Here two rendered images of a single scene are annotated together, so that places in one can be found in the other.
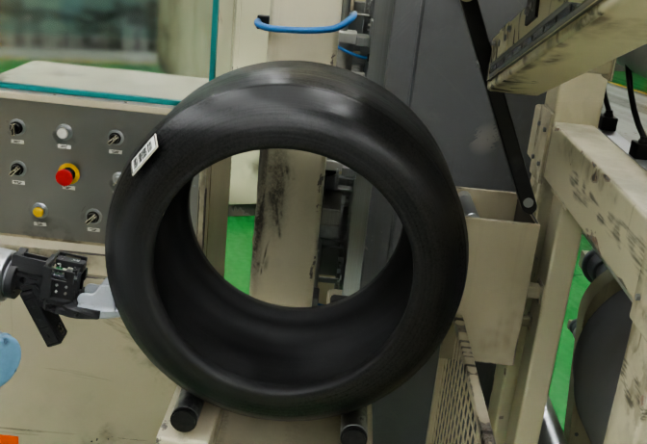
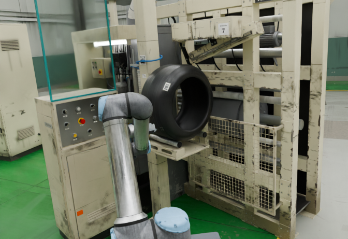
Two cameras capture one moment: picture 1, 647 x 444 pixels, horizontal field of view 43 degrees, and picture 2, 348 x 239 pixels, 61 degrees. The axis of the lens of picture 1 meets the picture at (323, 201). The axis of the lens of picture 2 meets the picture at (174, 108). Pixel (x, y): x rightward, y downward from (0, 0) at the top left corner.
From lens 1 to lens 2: 1.64 m
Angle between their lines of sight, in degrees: 42
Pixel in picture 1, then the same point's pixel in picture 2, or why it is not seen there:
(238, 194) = (13, 151)
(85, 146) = (84, 111)
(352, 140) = (198, 72)
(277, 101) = (185, 69)
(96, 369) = (101, 175)
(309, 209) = not seen: hidden behind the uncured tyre
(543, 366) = not seen: hidden behind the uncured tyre
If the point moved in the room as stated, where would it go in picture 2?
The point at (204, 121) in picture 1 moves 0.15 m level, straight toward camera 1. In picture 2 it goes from (175, 76) to (193, 76)
